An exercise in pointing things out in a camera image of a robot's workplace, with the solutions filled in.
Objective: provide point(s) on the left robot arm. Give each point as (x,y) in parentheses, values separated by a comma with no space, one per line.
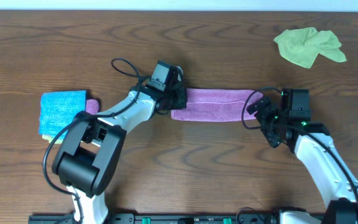
(87,158)

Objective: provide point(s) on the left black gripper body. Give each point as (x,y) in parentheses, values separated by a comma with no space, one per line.
(180,96)

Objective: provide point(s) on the folded blue cloth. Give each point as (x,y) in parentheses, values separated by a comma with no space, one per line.
(57,110)

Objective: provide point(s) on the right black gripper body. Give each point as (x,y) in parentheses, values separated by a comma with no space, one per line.
(271,117)

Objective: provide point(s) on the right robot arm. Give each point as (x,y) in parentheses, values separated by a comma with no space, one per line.
(290,123)

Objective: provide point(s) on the green microfiber cloth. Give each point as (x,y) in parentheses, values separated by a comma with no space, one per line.
(302,46)

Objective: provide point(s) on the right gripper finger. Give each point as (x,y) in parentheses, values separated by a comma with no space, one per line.
(258,106)
(272,137)

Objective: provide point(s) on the folded purple cloth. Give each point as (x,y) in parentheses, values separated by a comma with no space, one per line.
(92,106)

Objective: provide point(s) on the purple microfiber cloth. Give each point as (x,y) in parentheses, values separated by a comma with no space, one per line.
(215,105)

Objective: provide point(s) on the folded yellow-green cloth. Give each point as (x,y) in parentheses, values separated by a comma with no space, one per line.
(50,139)

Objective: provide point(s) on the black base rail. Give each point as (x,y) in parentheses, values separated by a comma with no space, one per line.
(244,215)

